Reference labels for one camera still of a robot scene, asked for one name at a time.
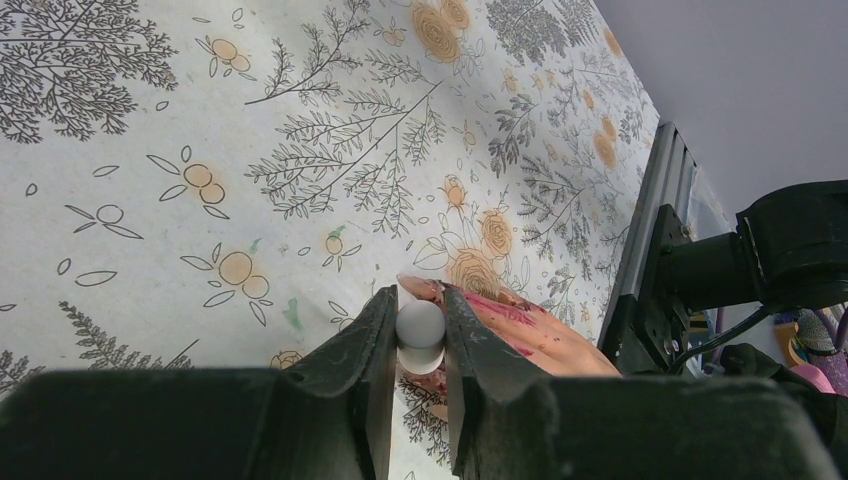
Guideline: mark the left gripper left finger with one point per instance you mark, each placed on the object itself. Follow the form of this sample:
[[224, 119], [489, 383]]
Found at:
[[328, 416]]

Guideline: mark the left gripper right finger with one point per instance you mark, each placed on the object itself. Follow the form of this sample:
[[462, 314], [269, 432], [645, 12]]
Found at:
[[508, 419]]

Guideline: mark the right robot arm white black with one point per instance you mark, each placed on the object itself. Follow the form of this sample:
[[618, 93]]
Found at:
[[789, 250]]

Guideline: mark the person's hand dark nails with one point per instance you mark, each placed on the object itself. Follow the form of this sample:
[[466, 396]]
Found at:
[[527, 328]]

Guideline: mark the floral patterned table cloth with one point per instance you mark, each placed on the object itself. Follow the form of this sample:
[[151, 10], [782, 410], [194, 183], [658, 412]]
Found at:
[[194, 184]]

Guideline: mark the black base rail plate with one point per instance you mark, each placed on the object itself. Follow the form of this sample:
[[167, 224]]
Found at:
[[648, 327]]

